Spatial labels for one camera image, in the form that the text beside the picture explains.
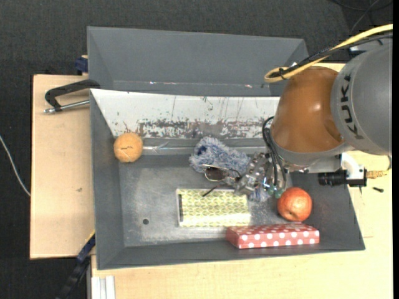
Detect dark brown sunglasses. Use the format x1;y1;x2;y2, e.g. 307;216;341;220
201;163;243;197

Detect blue fluffy cloth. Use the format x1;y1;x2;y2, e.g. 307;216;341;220
188;136;271;202

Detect orange fruit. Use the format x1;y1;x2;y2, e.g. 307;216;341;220
276;186;314;222

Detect yellow green patterned box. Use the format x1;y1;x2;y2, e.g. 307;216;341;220
175;187;252;229

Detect red box with white dots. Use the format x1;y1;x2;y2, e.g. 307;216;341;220
225;222;321;250

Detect grey metal bin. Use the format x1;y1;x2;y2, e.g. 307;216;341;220
86;26;367;271

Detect tan orange ball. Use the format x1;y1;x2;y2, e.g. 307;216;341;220
112;131;145;164

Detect pale wood flat board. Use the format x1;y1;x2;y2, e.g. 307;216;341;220
29;74;97;260

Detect black cylinder on white bracket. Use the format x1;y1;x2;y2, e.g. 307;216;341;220
317;153;389;188

